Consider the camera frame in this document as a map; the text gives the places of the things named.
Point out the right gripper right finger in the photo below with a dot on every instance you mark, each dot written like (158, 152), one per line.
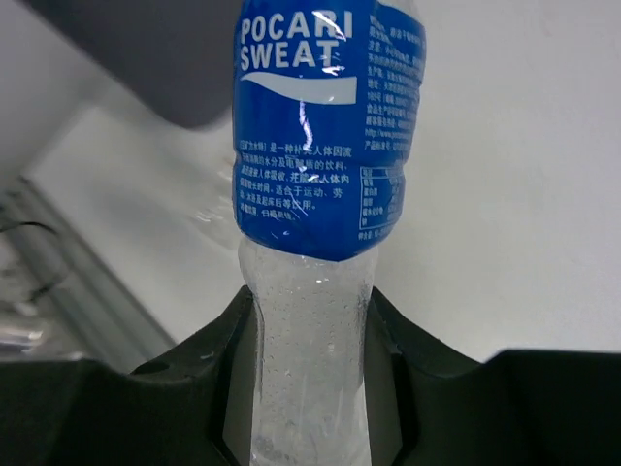
(429, 404)

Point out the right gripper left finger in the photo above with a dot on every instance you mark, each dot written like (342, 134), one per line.
(192, 405)

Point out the clear bottle blue label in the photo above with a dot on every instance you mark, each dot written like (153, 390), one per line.
(326, 95)

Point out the grey mesh waste bin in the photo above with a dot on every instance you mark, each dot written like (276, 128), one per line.
(176, 56)

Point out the clear bottle white cap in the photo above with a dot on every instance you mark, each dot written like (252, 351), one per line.
(214, 213)

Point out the aluminium rail frame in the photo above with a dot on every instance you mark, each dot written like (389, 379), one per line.
(82, 291)

